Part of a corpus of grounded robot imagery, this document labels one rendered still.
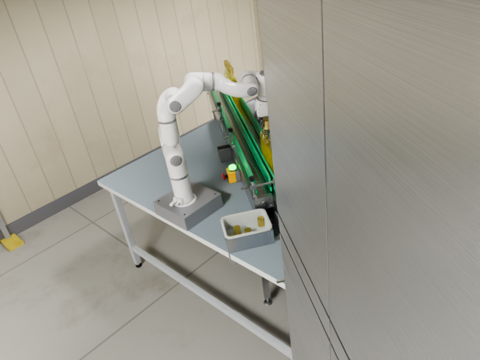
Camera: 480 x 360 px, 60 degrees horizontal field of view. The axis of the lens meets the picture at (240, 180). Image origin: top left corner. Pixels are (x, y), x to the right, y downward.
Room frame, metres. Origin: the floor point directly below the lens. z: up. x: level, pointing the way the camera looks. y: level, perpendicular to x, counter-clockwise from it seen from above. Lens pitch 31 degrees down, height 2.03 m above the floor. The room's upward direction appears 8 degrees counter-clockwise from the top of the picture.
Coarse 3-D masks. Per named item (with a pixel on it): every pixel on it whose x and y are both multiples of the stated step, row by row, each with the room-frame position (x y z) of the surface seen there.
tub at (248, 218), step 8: (224, 216) 1.65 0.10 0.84; (232, 216) 1.65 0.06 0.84; (240, 216) 1.65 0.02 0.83; (248, 216) 1.66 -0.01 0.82; (256, 216) 1.66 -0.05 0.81; (264, 216) 1.63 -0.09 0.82; (224, 224) 1.63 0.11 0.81; (232, 224) 1.65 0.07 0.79; (240, 224) 1.65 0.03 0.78; (248, 224) 1.65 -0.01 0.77; (256, 224) 1.65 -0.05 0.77; (264, 224) 1.63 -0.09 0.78; (224, 232) 1.53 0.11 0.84; (232, 232) 1.61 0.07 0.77; (248, 232) 1.50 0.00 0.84; (256, 232) 1.50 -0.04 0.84
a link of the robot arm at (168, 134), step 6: (162, 126) 1.82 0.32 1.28; (168, 126) 1.81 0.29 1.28; (174, 126) 1.83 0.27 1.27; (162, 132) 1.82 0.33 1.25; (168, 132) 1.81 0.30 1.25; (174, 132) 1.82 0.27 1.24; (162, 138) 1.83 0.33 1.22; (168, 138) 1.81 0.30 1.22; (174, 138) 1.82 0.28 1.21; (162, 144) 1.93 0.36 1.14; (168, 144) 1.82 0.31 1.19; (174, 144) 1.82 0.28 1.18; (162, 150) 1.92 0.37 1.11
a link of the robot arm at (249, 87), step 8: (216, 72) 1.87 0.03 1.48; (216, 80) 1.84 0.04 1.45; (224, 80) 1.83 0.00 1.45; (248, 80) 1.84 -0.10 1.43; (256, 80) 1.86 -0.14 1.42; (216, 88) 1.84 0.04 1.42; (224, 88) 1.82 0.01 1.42; (232, 88) 1.80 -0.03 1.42; (240, 88) 1.80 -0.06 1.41; (248, 88) 1.80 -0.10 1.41; (256, 88) 1.81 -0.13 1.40; (240, 96) 1.81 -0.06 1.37; (248, 96) 1.82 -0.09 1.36
